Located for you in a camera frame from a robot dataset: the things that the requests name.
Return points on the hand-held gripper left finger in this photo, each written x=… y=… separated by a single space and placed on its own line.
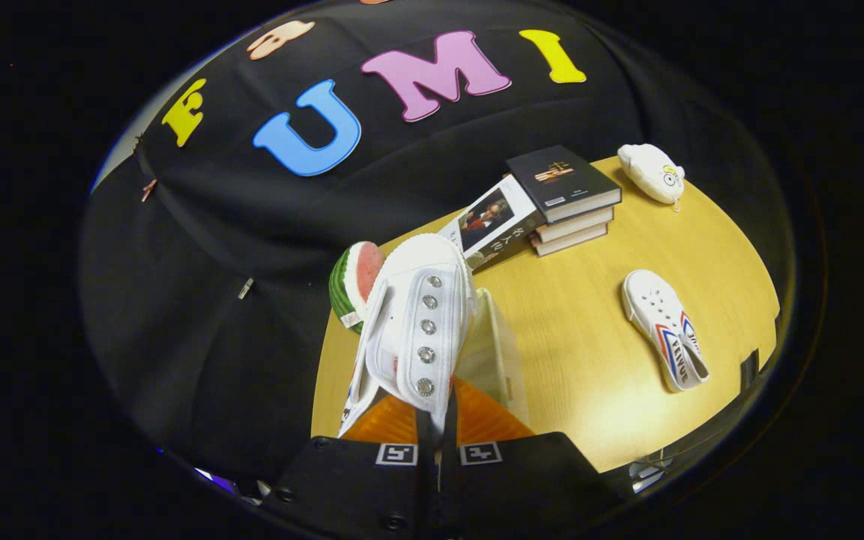
x=357 y=487

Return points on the watermelon slice plush toy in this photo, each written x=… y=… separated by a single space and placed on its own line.
x=353 y=281

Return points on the white striped canvas shoe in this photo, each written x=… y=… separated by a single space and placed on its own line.
x=664 y=322
x=409 y=315

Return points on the black table edge bracket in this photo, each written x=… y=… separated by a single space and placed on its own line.
x=749 y=369

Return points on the white plush toy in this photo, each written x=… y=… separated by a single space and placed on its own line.
x=653 y=172

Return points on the silver cloth clip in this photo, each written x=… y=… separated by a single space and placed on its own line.
x=245 y=288

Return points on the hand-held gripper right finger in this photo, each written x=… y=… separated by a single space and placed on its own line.
x=522 y=487

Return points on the black hardcover book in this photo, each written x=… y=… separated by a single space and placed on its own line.
x=559 y=176

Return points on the cream fabric storage box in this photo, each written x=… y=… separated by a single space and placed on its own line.
x=499 y=352

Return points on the dark cover stacked book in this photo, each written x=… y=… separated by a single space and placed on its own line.
x=571 y=240
x=574 y=225

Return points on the red cloth clip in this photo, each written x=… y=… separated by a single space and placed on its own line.
x=148 y=189

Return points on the white portrait cover book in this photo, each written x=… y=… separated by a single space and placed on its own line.
x=488 y=221

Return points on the black backdrop cloth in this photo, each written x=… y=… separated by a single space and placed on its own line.
x=214 y=247

